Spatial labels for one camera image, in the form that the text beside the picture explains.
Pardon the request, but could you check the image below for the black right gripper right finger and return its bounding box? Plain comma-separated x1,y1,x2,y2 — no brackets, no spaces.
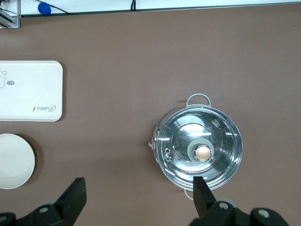
188,176,290,226

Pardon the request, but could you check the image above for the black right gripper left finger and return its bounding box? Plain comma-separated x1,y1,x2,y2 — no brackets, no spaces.
0,178,87,226

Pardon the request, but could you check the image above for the beige round bowl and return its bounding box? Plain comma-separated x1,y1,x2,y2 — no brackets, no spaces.
0,133,36,190

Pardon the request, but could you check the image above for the cream rabbit print tray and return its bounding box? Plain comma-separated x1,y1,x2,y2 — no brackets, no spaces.
0,60,63,122

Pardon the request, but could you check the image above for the glass pot lid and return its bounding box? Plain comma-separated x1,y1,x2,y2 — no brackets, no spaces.
154,105,244,191

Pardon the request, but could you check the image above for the stainless steel cooking pot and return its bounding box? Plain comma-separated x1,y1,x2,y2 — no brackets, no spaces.
147,93,244,201

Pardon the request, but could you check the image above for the brown table mat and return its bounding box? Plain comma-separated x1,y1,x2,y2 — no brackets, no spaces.
0,4,301,226

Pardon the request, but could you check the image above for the blue round knob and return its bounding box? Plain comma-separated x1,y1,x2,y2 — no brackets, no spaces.
37,1,52,16

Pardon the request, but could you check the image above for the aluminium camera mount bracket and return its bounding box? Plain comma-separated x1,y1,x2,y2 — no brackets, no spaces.
0,0,21,29

